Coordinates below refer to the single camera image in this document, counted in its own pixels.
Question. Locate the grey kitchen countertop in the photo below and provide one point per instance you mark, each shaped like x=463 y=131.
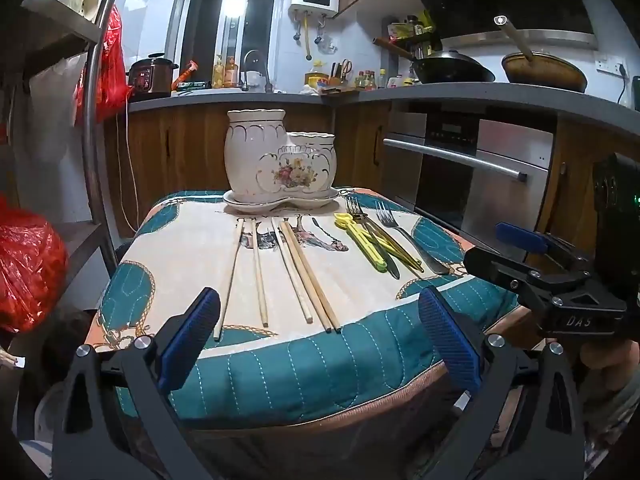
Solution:
x=450 y=95

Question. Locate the crumpled red plastic bag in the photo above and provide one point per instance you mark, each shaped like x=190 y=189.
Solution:
x=27 y=270

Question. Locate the wooden base cabinet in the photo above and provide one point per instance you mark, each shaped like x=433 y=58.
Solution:
x=175 y=150

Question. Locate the white ceramic drip tray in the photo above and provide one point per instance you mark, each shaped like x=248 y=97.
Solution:
x=280 y=206

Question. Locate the metal storage rack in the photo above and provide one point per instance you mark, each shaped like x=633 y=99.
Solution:
x=92 y=135

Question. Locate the hanging red plastic bag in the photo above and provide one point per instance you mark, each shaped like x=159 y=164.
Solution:
x=107 y=75

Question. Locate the row of sauce bottles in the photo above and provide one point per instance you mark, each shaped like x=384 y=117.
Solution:
x=370 y=81

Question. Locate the slim dark steel fork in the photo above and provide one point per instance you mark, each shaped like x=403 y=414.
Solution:
x=387 y=257

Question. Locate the person's right hand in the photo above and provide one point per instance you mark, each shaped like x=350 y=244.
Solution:
x=607 y=360

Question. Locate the metal kitchen faucet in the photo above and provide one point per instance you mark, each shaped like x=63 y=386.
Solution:
x=257 y=60

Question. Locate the teal quilted printed tablecloth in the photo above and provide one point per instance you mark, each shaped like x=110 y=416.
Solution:
x=300 y=370

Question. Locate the stainless steel oven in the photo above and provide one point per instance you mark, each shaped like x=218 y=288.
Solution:
x=505 y=170

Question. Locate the dark red rice cooker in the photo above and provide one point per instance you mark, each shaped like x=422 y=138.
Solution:
x=150 y=77

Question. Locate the wall spice shelf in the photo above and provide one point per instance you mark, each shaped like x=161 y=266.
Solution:
x=412 y=30

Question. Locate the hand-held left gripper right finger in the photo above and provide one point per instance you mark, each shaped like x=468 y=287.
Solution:
x=447 y=337

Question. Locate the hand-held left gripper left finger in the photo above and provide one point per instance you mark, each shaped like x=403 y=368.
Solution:
x=192 y=330

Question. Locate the knife block with scissors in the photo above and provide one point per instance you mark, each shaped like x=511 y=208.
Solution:
x=340 y=75

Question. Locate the gold fork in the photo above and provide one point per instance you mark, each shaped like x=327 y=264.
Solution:
x=395 y=247

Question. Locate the green flat box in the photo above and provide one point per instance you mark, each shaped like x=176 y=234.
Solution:
x=192 y=86

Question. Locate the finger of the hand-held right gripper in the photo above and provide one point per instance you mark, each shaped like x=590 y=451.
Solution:
x=500 y=267
x=520 y=237

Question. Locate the yellow liquid bottles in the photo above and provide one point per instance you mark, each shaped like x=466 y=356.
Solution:
x=225 y=72

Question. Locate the floral ceramic utensil holder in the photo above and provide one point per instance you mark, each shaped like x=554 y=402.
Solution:
x=250 y=160

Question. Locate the silver fork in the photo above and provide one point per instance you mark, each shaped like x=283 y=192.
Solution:
x=405 y=237

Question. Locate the orange kitchen tool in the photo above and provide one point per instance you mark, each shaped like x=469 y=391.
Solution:
x=186 y=72

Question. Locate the yellow oil container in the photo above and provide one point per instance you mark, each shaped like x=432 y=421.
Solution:
x=316 y=80

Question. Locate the wooden chopstick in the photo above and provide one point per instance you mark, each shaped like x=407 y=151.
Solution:
x=292 y=275
x=316 y=275
x=230 y=280
x=306 y=277
x=259 y=275

